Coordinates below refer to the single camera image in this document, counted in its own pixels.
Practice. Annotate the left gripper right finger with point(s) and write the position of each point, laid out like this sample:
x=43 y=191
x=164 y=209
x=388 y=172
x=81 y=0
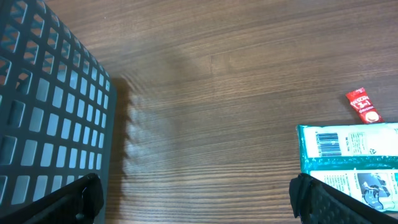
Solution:
x=315 y=202

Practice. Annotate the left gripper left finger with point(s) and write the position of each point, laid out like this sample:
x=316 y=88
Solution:
x=78 y=202

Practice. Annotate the green 3M gloves packet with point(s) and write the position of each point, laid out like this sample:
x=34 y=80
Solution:
x=359 y=160

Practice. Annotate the red sachet pack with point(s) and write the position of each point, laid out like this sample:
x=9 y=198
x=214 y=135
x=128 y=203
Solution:
x=363 y=106

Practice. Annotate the grey plastic mesh basket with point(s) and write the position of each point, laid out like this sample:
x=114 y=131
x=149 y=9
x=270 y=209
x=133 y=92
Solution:
x=57 y=106

